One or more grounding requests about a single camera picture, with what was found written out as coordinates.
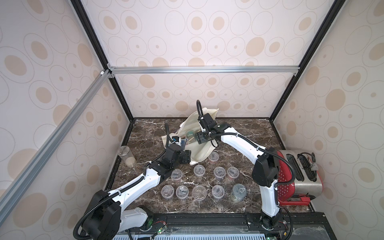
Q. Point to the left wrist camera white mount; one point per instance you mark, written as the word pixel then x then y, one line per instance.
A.
pixel 177 140

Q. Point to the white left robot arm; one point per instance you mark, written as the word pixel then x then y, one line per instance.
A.
pixel 107 215

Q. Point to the red and steel toaster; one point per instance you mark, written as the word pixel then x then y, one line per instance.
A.
pixel 307 185

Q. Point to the cream canvas starry night bag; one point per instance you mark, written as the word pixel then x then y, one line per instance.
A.
pixel 199 152

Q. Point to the black corner frame post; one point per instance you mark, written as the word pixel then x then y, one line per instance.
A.
pixel 97 47
pixel 313 47

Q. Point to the large clear seed jar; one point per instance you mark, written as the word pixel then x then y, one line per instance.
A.
pixel 238 193

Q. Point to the black corner frame post right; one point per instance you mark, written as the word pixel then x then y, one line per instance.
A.
pixel 313 47

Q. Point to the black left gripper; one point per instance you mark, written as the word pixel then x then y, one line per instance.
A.
pixel 187 155

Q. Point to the black corner frame post left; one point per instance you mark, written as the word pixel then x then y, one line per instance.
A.
pixel 97 47

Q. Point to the clear seed jar row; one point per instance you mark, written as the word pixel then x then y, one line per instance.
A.
pixel 213 158

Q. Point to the silver aluminium crossbar back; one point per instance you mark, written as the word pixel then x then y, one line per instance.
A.
pixel 205 69

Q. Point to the clear plastic jar by wall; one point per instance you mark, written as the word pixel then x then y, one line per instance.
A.
pixel 125 153

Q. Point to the orange seed jar clear lid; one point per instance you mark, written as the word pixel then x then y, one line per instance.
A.
pixel 199 171

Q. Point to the silver aluminium bar left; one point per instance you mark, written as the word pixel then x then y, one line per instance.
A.
pixel 20 185

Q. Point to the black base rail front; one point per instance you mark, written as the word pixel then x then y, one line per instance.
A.
pixel 295 226

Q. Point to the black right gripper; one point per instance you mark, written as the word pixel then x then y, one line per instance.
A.
pixel 199 137

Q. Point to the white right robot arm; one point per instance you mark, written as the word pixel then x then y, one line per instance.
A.
pixel 266 163

